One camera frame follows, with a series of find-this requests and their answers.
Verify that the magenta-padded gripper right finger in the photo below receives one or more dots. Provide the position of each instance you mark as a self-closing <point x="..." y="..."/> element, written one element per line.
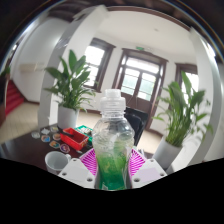
<point x="136" y="162"/>

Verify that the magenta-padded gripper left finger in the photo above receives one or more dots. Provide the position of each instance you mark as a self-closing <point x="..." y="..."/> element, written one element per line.
<point x="88" y="163"/>

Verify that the clear bottle with green drink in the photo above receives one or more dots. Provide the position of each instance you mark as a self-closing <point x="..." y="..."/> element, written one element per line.
<point x="112" y="150"/>

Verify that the red box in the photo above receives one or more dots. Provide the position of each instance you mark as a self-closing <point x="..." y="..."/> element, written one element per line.
<point x="75" y="140"/>

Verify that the round printed badge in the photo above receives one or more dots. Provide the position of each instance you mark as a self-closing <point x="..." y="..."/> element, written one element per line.
<point x="65" y="148"/>
<point x="45" y="138"/>
<point x="35" y="135"/>
<point x="55" y="144"/>

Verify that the white mug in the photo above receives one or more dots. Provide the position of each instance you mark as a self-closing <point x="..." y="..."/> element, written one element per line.
<point x="55" y="163"/>

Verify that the green box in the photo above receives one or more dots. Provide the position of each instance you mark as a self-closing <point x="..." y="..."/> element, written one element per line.
<point x="84" y="130"/>

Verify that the black chair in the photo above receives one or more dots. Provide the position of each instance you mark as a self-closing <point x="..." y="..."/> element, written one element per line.
<point x="138" y="121"/>

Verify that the green plant in white pot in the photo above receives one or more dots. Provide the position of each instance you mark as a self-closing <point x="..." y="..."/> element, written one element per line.
<point x="181" y="113"/>
<point x="70" y="80"/>

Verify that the brown wooden double door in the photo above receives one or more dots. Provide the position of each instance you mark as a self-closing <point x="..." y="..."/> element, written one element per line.
<point x="140" y="78"/>

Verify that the red carpeted staircase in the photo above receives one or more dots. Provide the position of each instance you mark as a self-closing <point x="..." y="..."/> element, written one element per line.
<point x="13" y="98"/>

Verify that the brown wooden framed window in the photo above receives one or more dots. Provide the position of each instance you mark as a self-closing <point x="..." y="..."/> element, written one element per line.
<point x="95" y="56"/>
<point x="191" y="78"/>

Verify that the green exit sign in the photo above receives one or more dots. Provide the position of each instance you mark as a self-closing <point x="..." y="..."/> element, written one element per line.
<point x="140" y="48"/>

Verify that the small leafy plant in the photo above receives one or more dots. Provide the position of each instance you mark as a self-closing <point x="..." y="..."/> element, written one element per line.
<point x="5" y="71"/>

